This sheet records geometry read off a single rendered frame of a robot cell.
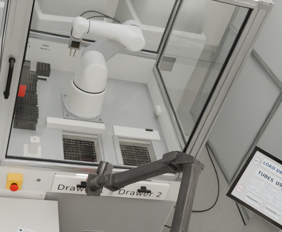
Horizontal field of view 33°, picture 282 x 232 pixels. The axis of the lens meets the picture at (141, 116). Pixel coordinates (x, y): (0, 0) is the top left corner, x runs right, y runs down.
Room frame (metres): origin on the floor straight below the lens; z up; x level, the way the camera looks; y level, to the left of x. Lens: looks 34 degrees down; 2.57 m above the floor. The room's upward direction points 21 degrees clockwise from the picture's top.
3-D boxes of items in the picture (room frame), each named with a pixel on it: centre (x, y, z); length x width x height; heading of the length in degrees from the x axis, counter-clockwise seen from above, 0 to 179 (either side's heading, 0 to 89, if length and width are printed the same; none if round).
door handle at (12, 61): (1.54, 0.55, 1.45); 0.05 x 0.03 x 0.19; 23
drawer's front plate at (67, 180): (1.72, 0.15, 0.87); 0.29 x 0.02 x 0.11; 113
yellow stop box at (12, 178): (1.58, 0.45, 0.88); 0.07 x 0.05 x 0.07; 113
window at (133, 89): (1.77, 0.13, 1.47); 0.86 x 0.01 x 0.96; 113
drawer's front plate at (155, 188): (1.85, -0.14, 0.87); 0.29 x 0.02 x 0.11; 113
